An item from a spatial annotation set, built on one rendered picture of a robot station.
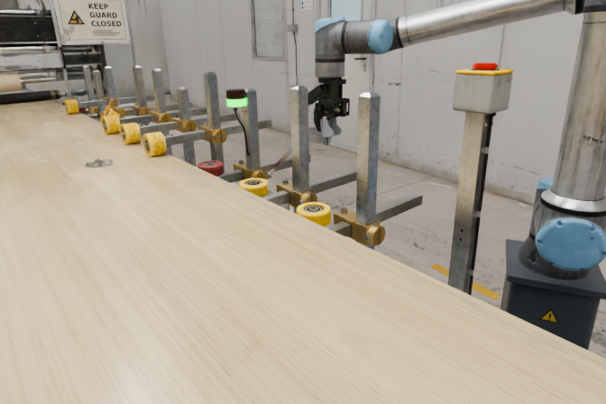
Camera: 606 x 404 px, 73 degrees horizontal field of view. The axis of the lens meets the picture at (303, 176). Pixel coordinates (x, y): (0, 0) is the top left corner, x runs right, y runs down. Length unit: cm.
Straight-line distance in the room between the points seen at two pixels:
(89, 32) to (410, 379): 324
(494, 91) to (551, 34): 279
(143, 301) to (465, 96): 63
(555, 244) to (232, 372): 88
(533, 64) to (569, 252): 251
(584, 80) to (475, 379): 78
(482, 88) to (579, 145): 45
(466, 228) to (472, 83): 27
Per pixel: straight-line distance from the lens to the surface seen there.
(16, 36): 345
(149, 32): 1021
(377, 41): 119
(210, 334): 61
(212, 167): 131
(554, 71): 353
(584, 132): 116
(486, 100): 76
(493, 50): 374
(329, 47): 124
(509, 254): 152
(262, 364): 56
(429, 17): 130
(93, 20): 350
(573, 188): 119
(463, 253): 88
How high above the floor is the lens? 128
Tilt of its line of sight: 18 degrees down
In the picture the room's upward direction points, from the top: 1 degrees counter-clockwise
